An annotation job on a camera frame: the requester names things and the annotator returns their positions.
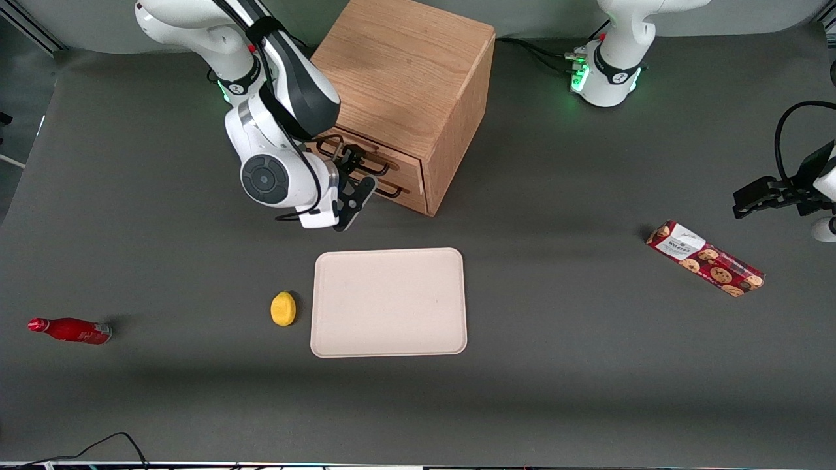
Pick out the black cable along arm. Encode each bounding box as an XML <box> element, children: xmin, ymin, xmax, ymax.
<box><xmin>209</xmin><ymin>0</ymin><xmax>327</xmax><ymax>223</ymax></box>

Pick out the red bottle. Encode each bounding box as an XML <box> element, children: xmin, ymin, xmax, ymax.
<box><xmin>27</xmin><ymin>317</ymin><xmax>113</xmax><ymax>345</ymax></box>

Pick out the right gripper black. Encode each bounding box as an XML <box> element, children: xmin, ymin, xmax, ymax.
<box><xmin>332</xmin><ymin>145</ymin><xmax>368</xmax><ymax>232</ymax></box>

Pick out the wooden drawer cabinet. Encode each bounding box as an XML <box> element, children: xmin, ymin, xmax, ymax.
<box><xmin>308</xmin><ymin>0</ymin><xmax>496</xmax><ymax>217</ymax></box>

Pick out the black handle of pulled drawer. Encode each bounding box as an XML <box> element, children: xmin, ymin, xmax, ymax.
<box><xmin>318</xmin><ymin>134</ymin><xmax>391</xmax><ymax>176</ymax></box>

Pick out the black cable at arm base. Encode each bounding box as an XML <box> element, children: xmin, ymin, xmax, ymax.
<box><xmin>495</xmin><ymin>36</ymin><xmax>588</xmax><ymax>76</ymax></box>

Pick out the wooden drawer with box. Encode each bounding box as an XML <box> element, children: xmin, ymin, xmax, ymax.
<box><xmin>313</xmin><ymin>131</ymin><xmax>426</xmax><ymax>191</ymax></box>

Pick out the white rectangular tray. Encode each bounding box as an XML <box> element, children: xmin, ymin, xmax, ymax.
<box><xmin>310</xmin><ymin>247</ymin><xmax>468</xmax><ymax>358</ymax></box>

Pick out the yellow lemon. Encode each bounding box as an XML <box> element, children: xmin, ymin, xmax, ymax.
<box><xmin>270</xmin><ymin>291</ymin><xmax>297</xmax><ymax>327</ymax></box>

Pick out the black looped gripper cable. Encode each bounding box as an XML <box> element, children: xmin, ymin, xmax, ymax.
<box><xmin>774</xmin><ymin>100</ymin><xmax>836</xmax><ymax>190</ymax></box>

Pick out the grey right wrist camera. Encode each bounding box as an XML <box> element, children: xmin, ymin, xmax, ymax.
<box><xmin>353</xmin><ymin>175</ymin><xmax>378</xmax><ymax>216</ymax></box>

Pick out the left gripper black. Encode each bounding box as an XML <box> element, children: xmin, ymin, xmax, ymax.
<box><xmin>733</xmin><ymin>140</ymin><xmax>836</xmax><ymax>219</ymax></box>

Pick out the wooden drawer below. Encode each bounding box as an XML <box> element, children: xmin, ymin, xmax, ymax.
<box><xmin>340</xmin><ymin>163</ymin><xmax>429</xmax><ymax>217</ymax></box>

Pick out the red cookie box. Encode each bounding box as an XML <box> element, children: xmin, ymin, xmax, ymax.
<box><xmin>646</xmin><ymin>221</ymin><xmax>765</xmax><ymax>298</ymax></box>

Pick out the black cable at table edge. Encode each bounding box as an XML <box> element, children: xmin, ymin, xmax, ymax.
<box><xmin>0</xmin><ymin>431</ymin><xmax>151</xmax><ymax>470</ymax></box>

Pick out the black handle of low drawer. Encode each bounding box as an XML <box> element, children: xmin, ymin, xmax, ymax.
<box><xmin>349</xmin><ymin>171</ymin><xmax>404</xmax><ymax>196</ymax></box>

